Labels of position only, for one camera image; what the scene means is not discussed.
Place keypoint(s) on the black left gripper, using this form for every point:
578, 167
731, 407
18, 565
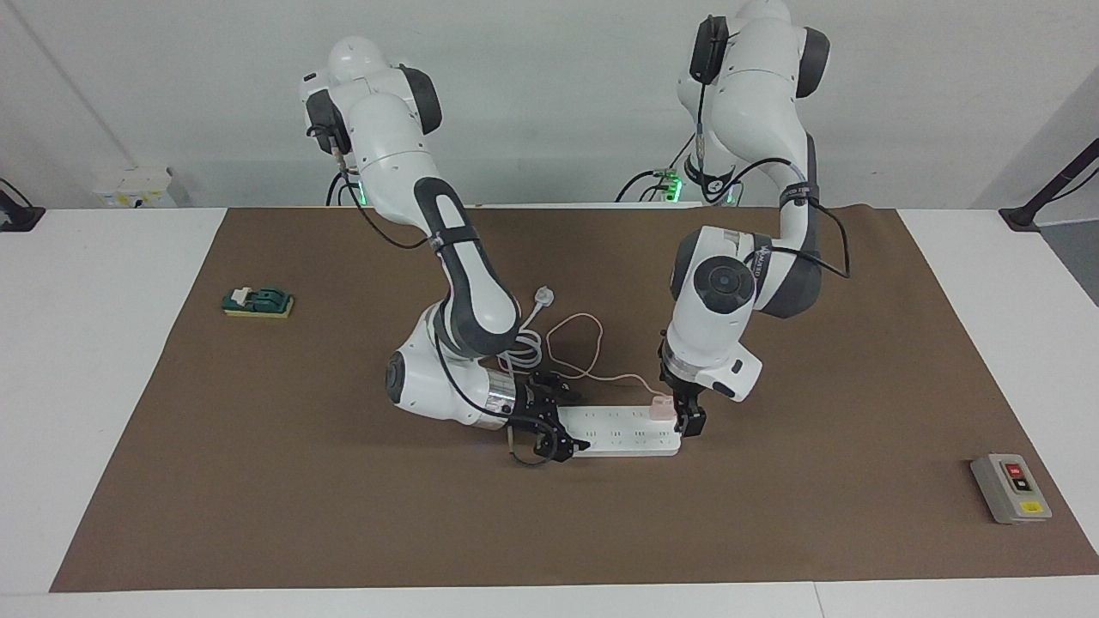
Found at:
683, 395

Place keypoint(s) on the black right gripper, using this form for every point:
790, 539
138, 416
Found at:
537, 412

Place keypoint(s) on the pink wall charger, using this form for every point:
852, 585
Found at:
661, 408

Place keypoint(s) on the white power strip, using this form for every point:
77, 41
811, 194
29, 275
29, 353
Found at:
622, 433

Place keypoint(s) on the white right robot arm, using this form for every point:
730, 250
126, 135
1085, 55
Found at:
386, 129

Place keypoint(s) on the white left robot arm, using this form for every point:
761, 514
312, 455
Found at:
755, 103

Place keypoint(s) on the brown table mat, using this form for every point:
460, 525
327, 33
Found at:
300, 481

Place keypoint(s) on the grey on-off switch box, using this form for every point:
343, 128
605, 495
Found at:
1011, 487

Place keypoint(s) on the black clamp mount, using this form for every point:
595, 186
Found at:
17, 215
1043, 196

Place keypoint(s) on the white wall socket box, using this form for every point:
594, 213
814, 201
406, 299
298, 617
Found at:
133, 187

